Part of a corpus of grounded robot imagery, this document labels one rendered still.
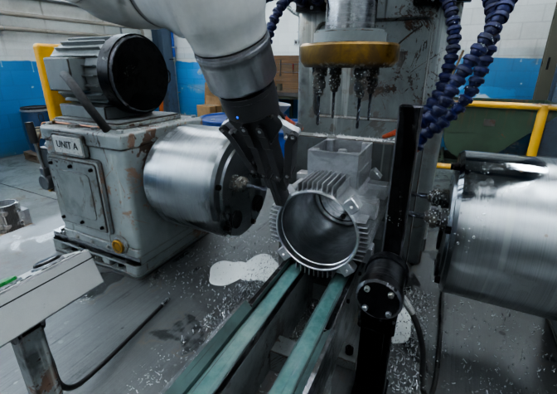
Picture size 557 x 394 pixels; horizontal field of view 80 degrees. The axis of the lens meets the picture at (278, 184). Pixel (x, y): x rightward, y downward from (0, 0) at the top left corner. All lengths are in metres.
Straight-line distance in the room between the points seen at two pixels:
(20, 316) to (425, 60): 0.82
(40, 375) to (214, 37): 0.44
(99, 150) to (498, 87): 5.43
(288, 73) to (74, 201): 5.43
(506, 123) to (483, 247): 4.25
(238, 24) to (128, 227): 0.61
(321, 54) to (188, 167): 0.34
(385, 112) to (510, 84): 4.99
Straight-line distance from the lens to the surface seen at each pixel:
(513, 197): 0.57
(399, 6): 0.85
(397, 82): 0.85
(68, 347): 0.80
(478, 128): 4.76
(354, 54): 0.59
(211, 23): 0.37
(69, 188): 0.97
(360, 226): 0.58
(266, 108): 0.43
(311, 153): 0.65
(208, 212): 0.69
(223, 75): 0.40
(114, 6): 0.46
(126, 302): 0.86
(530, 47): 5.82
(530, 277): 0.58
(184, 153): 0.73
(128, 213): 0.85
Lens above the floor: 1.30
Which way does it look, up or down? 20 degrees down
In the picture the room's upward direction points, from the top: straight up
